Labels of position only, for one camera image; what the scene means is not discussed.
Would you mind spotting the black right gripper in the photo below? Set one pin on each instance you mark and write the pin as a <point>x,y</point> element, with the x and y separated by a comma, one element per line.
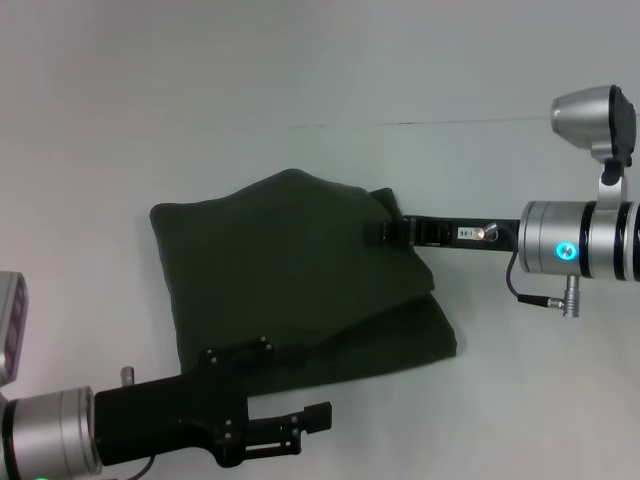
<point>470,234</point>

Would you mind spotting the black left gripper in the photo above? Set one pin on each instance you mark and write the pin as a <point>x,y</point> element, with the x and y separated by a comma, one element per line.
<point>165,415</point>

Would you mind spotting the dark green shirt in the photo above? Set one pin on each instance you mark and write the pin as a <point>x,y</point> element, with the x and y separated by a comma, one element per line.
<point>290,260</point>

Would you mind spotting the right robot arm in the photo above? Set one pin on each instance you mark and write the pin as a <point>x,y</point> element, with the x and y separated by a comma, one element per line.
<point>575,240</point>

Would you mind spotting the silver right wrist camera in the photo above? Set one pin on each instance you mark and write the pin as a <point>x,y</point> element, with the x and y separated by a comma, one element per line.
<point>585,120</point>

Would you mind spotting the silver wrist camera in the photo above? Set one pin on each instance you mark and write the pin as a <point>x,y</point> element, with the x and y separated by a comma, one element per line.
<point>585,120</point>
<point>12,325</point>

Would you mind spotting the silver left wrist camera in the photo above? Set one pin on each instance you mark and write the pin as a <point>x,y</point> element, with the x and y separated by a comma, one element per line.
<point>12,325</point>

